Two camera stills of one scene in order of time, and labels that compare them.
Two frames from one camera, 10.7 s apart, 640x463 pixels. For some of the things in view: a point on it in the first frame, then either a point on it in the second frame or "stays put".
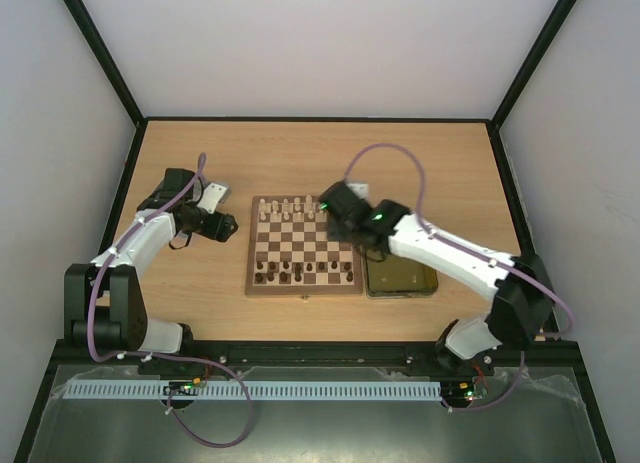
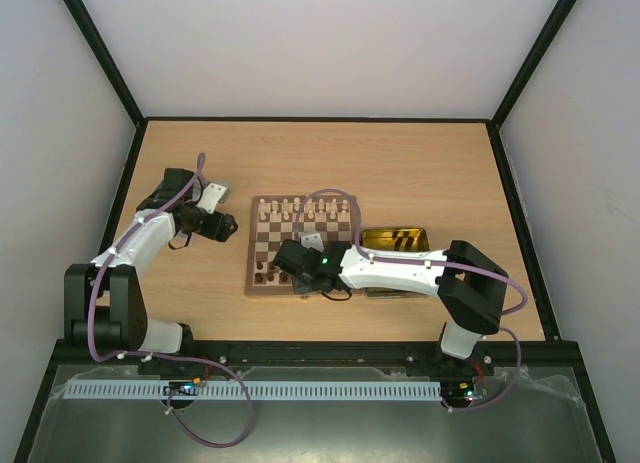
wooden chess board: (289, 251) stays put
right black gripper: (345, 233) → (288, 256)
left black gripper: (219, 230) stays put
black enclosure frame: (141, 120) stays put
